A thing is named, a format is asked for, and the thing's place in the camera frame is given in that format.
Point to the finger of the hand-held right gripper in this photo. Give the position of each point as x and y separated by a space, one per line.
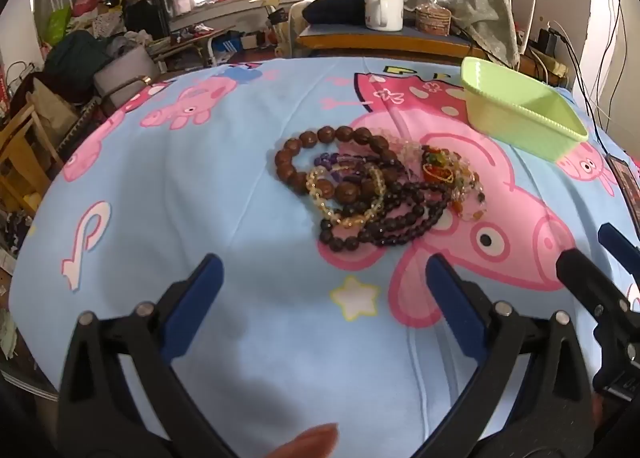
617 243
585 283

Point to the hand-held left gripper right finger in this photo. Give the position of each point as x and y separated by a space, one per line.
452 303

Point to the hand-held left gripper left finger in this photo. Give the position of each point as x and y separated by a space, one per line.
197 298

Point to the green plastic basket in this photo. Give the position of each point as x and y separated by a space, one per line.
520 113

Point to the person's left hand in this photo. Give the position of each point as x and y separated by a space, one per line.
305 440

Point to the smartphone with lit screen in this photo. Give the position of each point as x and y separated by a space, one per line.
627 183

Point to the blue cartoon pig printed blanket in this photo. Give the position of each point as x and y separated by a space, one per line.
200 218

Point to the wooden chair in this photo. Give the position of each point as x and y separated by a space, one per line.
22 158

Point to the white router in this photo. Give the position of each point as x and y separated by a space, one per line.
529 23

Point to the grey handbag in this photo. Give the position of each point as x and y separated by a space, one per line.
125 71

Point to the small folding table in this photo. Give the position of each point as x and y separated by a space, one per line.
190 41

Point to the dark green bag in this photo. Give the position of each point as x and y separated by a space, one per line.
80 56

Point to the wooden desk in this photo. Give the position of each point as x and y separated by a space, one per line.
380 42

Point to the round woven container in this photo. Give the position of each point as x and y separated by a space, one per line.
432 21

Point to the black bag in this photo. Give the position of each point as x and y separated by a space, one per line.
147 18

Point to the white enamel mug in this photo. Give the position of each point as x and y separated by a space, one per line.
385 13

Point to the green plastic bag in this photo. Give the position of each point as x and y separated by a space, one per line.
59 23

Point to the dark blue folded cloth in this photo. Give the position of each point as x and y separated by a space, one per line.
335 8

